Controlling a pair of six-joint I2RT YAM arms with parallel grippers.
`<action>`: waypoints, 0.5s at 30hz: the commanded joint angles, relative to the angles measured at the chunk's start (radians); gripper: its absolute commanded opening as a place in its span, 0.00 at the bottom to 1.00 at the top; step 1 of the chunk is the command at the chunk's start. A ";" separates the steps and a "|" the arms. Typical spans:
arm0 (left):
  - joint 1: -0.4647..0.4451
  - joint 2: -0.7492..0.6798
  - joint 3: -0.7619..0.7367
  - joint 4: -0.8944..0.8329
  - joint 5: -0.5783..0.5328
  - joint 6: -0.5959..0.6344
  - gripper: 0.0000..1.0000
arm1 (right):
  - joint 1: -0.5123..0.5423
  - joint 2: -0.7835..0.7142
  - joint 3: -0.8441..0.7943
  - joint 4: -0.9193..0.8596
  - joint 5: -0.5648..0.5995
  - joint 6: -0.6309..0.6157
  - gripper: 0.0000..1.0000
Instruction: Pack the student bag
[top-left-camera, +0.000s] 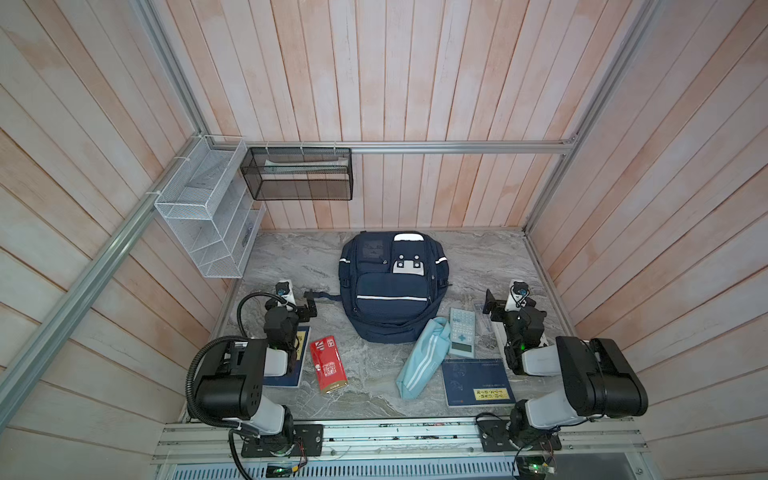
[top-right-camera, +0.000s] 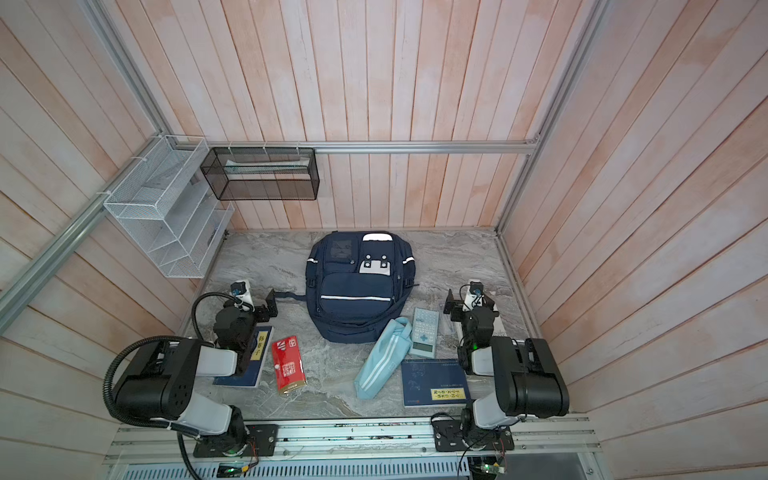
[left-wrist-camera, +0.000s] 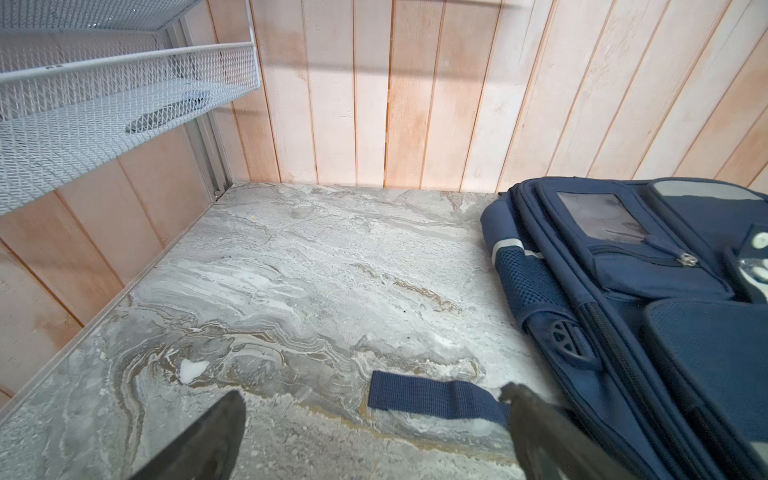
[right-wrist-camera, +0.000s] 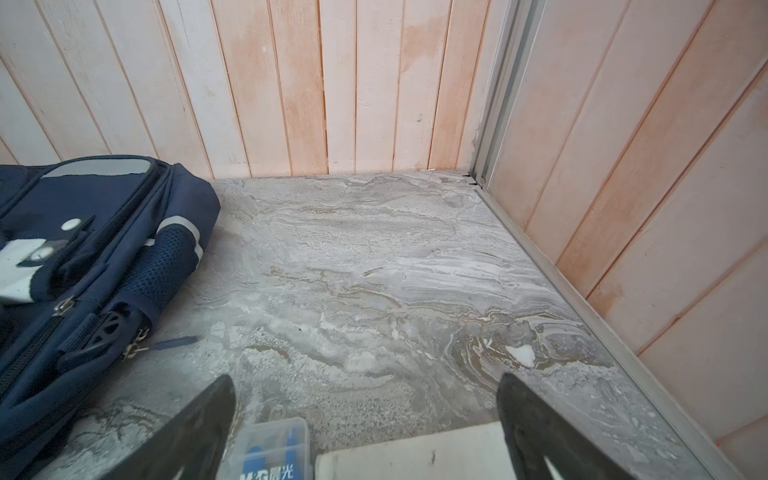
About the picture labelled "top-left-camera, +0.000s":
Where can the light blue pencil pouch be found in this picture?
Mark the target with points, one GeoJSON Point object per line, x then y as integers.
{"type": "Point", "coordinates": [426, 357]}

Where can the black mesh wall basket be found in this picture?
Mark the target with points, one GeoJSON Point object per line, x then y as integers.
{"type": "Point", "coordinates": [298, 173]}

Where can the white book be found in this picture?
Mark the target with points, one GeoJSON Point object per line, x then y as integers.
{"type": "Point", "coordinates": [498, 329]}

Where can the light green calculator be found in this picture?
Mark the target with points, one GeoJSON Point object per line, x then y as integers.
{"type": "Point", "coordinates": [463, 332]}

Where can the horizontal aluminium wall rail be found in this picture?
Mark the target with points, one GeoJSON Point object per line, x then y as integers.
{"type": "Point", "coordinates": [547, 147]}

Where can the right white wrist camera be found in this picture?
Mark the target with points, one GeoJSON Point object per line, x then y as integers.
{"type": "Point", "coordinates": [518, 294]}

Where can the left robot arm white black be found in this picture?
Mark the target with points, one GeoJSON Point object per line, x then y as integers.
{"type": "Point", "coordinates": [225, 380]}

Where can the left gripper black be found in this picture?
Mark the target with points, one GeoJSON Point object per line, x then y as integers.
{"type": "Point", "coordinates": [303, 308]}

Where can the navy blue student backpack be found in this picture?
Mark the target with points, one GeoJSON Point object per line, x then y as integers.
{"type": "Point", "coordinates": [391, 284]}

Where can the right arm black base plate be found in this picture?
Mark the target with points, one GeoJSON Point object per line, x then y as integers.
{"type": "Point", "coordinates": [495, 438]}

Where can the red rectangular box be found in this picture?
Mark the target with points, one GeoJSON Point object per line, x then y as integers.
{"type": "Point", "coordinates": [327, 364]}

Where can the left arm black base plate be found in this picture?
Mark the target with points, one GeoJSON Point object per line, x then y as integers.
{"type": "Point", "coordinates": [306, 440]}

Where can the blue book yellow spine label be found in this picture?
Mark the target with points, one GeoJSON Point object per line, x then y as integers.
{"type": "Point", "coordinates": [278, 372]}

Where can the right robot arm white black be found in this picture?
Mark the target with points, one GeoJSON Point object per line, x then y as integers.
{"type": "Point", "coordinates": [597, 379]}

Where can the white wire mesh shelf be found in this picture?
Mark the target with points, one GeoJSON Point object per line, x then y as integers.
{"type": "Point", "coordinates": [208, 206]}

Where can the aluminium front rail frame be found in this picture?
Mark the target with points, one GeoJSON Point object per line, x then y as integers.
{"type": "Point", "coordinates": [450, 448]}

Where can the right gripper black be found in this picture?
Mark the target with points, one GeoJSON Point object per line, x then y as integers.
{"type": "Point", "coordinates": [498, 306]}

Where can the blue book yellow front label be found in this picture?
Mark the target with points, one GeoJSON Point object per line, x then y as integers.
{"type": "Point", "coordinates": [476, 383]}

